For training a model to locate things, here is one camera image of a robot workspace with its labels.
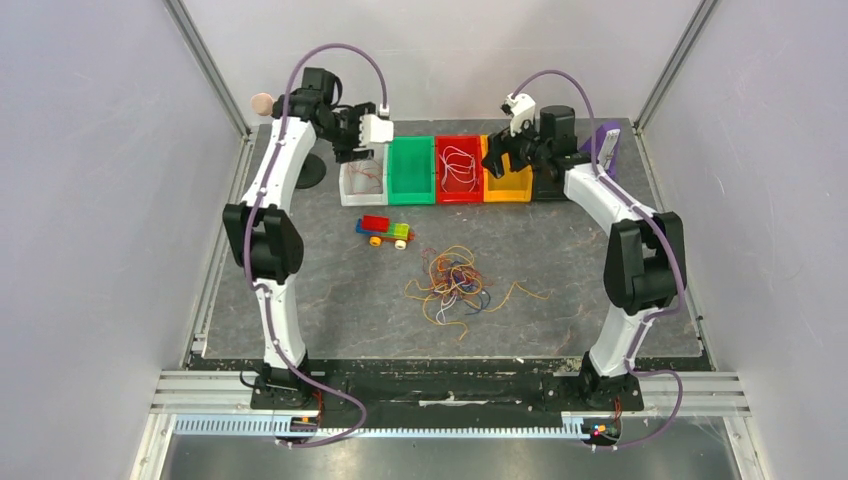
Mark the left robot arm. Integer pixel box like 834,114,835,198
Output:
222,67,393,409

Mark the black bin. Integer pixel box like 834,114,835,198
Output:
532,170,568,202

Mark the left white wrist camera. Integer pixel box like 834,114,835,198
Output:
359,105,394,146

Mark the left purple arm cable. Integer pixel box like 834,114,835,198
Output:
242,42,390,450

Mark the pink microphone on stand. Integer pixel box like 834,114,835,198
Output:
250,93,327,190

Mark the yellow bin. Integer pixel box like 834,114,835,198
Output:
481,153,533,203

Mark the white slotted cable duct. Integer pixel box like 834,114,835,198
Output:
173,414,608,441

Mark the red bin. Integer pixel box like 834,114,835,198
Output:
435,135,483,204

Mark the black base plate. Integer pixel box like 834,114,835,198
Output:
241,357,645,430

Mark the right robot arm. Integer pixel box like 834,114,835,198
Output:
482,94,686,410

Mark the green bin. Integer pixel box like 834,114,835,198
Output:
387,136,436,205

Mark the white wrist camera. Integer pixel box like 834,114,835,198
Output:
501,93,536,137
359,105,394,146

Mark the white bin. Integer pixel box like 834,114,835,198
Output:
338,146,389,207

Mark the white cable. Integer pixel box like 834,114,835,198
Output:
439,146,480,193

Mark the coloured cable bundle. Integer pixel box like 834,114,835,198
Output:
405,245,554,344

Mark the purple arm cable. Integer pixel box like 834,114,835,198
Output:
511,69,686,453
242,42,390,450

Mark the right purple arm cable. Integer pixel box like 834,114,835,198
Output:
511,69,686,453

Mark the toy brick car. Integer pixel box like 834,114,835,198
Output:
355,215,416,250

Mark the red cable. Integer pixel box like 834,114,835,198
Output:
347,160,386,196

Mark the purple metronome holder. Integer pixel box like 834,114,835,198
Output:
578,120,622,180

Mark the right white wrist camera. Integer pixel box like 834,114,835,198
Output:
501,93,536,137

